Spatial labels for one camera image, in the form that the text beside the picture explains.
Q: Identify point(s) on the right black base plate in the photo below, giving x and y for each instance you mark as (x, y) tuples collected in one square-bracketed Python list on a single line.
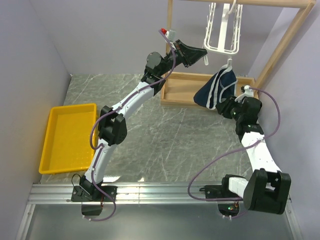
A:
[(219, 193)]

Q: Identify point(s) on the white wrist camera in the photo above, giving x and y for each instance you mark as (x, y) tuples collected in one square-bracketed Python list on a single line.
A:
[(169, 34), (247, 92)]

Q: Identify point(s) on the navy blue underwear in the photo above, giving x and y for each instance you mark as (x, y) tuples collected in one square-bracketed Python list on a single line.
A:
[(219, 87)]

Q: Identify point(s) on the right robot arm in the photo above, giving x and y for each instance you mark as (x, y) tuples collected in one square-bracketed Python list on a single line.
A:
[(268, 188)]

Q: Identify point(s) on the wooden hanging rack frame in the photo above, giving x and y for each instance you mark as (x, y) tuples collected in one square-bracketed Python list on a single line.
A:
[(180, 87)]

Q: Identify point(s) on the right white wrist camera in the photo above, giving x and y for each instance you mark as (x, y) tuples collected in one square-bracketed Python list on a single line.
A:
[(247, 92)]

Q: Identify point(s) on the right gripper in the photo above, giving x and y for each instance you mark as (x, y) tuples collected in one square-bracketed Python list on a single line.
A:
[(224, 107)]

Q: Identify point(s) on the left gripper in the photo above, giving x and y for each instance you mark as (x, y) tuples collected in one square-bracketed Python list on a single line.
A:
[(191, 55)]

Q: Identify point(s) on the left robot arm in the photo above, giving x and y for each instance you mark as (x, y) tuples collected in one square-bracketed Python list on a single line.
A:
[(112, 126)]

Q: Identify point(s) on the yellow plastic tray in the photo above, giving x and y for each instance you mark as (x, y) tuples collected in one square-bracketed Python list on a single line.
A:
[(66, 145)]

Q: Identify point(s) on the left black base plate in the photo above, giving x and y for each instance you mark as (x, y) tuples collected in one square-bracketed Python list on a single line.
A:
[(80, 195)]

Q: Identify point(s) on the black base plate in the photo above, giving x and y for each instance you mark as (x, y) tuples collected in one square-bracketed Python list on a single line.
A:
[(80, 195), (219, 193)]

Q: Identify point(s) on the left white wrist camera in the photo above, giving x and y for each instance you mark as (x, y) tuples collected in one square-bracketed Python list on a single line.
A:
[(169, 34)]

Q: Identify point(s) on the aluminium rail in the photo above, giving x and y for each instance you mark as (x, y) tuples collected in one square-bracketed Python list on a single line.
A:
[(127, 193)]

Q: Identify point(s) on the white clip hanger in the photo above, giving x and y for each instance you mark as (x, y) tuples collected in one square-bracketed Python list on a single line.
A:
[(234, 10)]

